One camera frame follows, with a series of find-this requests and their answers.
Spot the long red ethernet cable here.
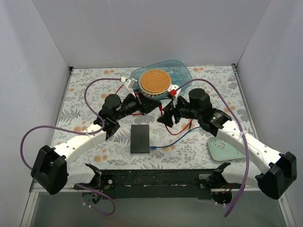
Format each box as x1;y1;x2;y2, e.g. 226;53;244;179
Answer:
117;85;143;116

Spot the short red ethernet cable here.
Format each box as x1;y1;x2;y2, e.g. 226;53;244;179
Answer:
158;105;192;136

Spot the black network switch box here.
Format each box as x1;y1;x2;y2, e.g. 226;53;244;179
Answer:
130;124;150;155

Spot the blue ethernet cable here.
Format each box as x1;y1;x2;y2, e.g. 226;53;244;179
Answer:
150;127;202;149

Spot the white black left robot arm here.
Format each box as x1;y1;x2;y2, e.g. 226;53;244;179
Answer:
31;93;161;195

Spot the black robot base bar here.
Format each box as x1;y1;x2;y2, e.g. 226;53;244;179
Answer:
97;169;230;199

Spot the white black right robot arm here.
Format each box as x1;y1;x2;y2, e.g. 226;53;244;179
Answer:
157;88;297;200

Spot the floral patterned table mat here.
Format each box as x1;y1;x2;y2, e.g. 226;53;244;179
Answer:
48;66;266;170

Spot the orange woven round coaster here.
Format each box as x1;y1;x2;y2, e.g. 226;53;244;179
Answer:
139;69;171;94

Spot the teal plastic container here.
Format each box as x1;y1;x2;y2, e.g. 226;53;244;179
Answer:
129;60;192;100

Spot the light green square plate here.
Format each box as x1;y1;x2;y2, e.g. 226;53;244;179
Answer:
207;137;246;162

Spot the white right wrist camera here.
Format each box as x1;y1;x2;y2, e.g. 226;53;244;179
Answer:
166;84;181;107

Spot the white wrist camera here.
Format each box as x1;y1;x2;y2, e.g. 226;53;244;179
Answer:
166;84;181;107
120;77;137;97

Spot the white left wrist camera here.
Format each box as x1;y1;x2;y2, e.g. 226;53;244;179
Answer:
120;77;137;97

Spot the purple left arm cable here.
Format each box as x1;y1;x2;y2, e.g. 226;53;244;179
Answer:
20;77;124;216

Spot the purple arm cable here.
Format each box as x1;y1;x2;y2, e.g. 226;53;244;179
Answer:
20;77;124;216
176;79;250;218

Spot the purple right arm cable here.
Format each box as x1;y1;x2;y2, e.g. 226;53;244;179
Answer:
176;79;250;218

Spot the aluminium frame rail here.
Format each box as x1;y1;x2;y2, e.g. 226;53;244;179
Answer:
21;183;296;227

